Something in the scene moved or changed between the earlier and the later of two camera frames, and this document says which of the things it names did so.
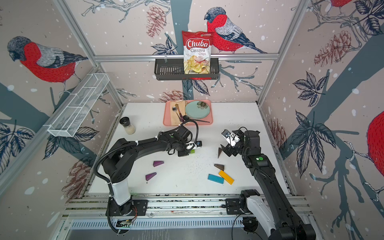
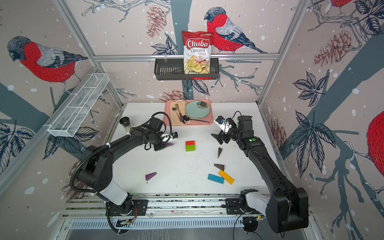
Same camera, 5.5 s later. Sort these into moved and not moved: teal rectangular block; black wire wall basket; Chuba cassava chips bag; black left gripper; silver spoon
Moved: black left gripper
Not moved: teal rectangular block; silver spoon; black wire wall basket; Chuba cassava chips bag
